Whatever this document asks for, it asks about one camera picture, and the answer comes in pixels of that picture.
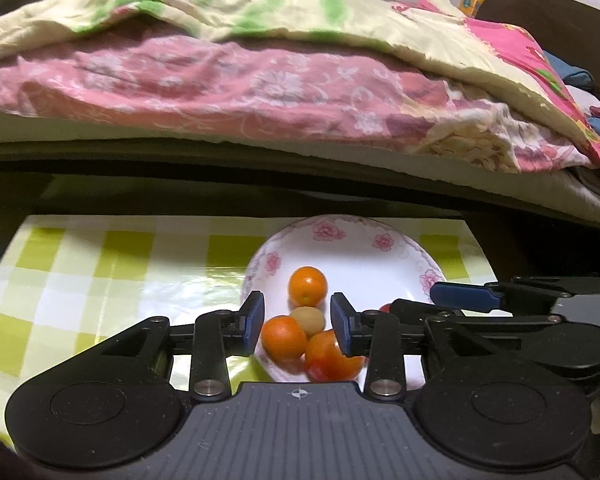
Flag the dark headboard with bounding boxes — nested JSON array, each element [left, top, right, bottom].
[[480, 0, 600, 93]]

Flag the white floral plate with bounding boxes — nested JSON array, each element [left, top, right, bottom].
[[240, 214, 448, 386]]

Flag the blue clothes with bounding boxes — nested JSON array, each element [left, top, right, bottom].
[[545, 49, 600, 153]]

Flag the green checkered tablecloth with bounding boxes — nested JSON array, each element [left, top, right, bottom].
[[0, 214, 498, 441]]

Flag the orange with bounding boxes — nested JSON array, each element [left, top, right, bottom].
[[261, 315, 308, 362], [287, 266, 329, 307]]

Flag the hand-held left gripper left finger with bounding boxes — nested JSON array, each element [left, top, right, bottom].
[[55, 290, 267, 402]]

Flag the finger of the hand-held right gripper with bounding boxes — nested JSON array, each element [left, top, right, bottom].
[[429, 275, 600, 312], [389, 298, 513, 322]]

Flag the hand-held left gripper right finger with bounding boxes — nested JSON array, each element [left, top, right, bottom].
[[329, 292, 546, 402]]

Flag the dark bed frame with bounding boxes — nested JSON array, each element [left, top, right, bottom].
[[0, 137, 600, 281]]

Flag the pink floral blanket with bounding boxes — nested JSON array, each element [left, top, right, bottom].
[[0, 35, 598, 175]]

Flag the brown longan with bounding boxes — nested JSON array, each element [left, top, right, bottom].
[[290, 306, 326, 336]]

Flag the large red tomato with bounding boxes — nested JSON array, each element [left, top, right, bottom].
[[305, 329, 368, 383]]

